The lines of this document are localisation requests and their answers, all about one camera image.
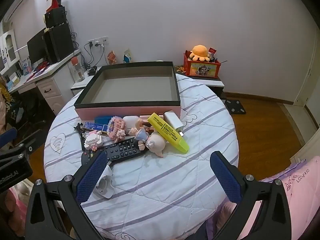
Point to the black computer tower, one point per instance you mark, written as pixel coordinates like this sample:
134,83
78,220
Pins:
60,42

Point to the blue stapler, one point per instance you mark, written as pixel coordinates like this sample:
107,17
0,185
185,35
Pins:
102,119

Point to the white charger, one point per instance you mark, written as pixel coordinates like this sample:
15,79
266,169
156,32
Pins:
172,120

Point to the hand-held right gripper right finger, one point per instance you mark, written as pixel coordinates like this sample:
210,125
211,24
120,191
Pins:
226,180

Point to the blue patterned small box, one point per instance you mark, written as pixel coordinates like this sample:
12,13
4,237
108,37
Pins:
93,125

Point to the orange octopus plush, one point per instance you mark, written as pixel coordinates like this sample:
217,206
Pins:
199,51

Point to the orange snack bag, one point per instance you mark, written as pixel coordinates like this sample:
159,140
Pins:
112,57

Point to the red storage box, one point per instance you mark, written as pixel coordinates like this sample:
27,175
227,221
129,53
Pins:
202,70

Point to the white wall outlet strip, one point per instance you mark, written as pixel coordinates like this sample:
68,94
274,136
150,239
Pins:
97,40

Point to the pink printed blanket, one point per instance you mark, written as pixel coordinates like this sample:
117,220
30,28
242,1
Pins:
300,192

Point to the pile of clothes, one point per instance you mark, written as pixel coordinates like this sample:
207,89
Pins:
10,105

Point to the yellow highlighter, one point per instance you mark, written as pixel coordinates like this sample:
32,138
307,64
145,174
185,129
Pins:
167,132

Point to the black floor scale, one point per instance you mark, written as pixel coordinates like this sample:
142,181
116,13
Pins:
235,107

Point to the rose gold metal bottle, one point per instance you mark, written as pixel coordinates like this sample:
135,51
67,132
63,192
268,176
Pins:
143,116

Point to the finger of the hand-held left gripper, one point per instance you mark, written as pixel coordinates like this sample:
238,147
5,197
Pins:
7,139
28,141

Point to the white cabinet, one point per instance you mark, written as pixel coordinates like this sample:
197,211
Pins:
7,47

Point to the black speaker box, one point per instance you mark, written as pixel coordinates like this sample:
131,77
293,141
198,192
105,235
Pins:
56,16

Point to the white earbuds case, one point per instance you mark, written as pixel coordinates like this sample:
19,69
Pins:
130,121

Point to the black monitor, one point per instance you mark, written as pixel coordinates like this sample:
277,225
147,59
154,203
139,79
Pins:
36,45

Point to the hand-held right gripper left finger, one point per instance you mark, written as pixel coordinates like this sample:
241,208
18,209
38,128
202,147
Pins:
91,177

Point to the white desk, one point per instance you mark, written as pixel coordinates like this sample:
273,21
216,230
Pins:
47,87

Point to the pink brick model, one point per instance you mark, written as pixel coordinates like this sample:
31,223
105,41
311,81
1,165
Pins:
115,127

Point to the white nightstand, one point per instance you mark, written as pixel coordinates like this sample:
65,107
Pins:
215,82

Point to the pink box with black rim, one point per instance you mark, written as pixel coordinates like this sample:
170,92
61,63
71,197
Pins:
120,110

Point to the doll figurine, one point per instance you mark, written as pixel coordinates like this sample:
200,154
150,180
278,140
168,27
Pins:
142,135

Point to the black remote control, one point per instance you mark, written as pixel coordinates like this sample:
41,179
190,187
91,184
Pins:
125,151

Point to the white air conditioner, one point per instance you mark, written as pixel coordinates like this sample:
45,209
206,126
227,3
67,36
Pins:
17,7

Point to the red card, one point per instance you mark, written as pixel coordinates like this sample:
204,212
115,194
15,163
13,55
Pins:
212,50

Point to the black hair clip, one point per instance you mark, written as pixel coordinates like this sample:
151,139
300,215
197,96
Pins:
79,127

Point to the white brick model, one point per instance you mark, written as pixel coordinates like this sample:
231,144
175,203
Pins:
92,140

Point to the pink topped bottle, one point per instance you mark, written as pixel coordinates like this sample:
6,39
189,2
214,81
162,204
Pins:
76,61

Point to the white side table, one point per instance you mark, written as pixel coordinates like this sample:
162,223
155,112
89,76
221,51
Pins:
80,85

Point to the white door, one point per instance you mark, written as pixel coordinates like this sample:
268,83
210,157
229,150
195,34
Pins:
308,75

